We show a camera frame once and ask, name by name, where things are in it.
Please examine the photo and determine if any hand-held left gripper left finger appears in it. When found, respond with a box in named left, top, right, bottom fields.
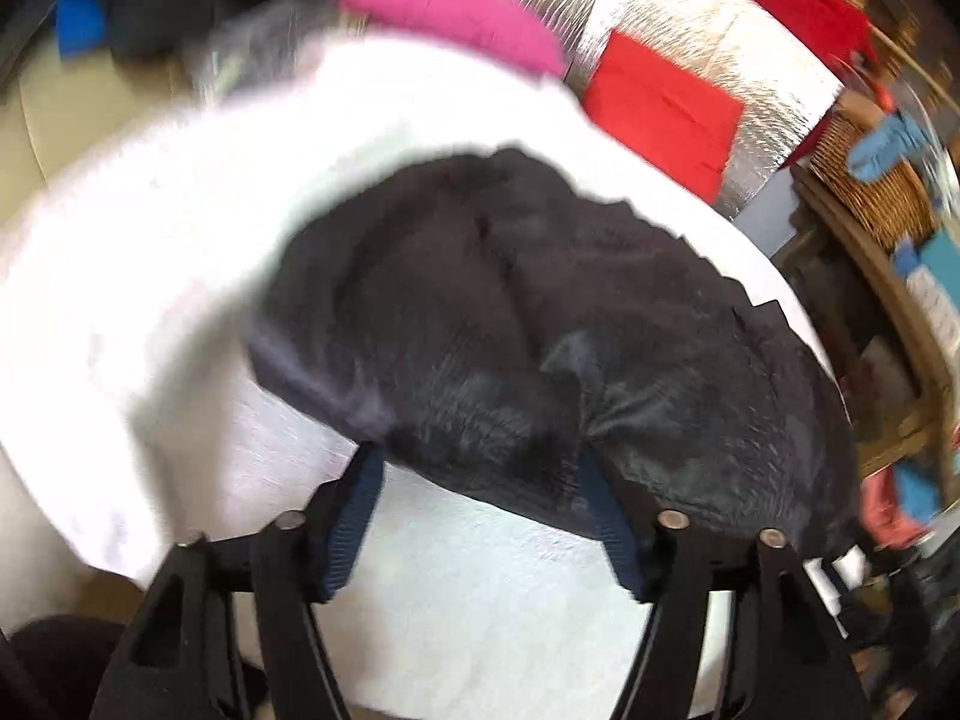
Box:
left=90, top=446, right=387, bottom=720

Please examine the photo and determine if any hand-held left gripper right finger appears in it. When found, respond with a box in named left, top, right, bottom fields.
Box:
left=576, top=452, right=863, bottom=720

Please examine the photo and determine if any black quilted jacket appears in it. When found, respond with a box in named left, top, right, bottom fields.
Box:
left=247, top=146, right=863, bottom=563

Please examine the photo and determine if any pink cloth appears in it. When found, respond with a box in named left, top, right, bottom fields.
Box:
left=861, top=476, right=935, bottom=550
left=334, top=0, right=571, bottom=80

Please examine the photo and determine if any white towel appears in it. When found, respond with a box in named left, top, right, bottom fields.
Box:
left=0, top=34, right=848, bottom=720

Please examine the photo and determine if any wooden shelf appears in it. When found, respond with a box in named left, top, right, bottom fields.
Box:
left=780, top=165, right=960, bottom=481

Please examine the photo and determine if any red folded cloth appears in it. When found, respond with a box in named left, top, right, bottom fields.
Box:
left=581, top=30, right=747, bottom=203

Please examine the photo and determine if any wicker basket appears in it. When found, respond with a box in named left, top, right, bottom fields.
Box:
left=806, top=109, right=938, bottom=252

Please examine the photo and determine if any light blue glove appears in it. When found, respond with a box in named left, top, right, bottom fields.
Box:
left=847, top=112, right=938, bottom=185

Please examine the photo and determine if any silver foil sheet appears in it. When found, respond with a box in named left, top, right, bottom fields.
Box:
left=480, top=0, right=845, bottom=222

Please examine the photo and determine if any grey cloth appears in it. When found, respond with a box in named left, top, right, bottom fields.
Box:
left=191, top=0, right=346, bottom=91

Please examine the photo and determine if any dark fuzzy cloth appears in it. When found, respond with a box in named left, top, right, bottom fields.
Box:
left=97, top=0, right=218, bottom=61

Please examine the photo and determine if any blue cloth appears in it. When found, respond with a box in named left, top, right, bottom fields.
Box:
left=56, top=0, right=110, bottom=61

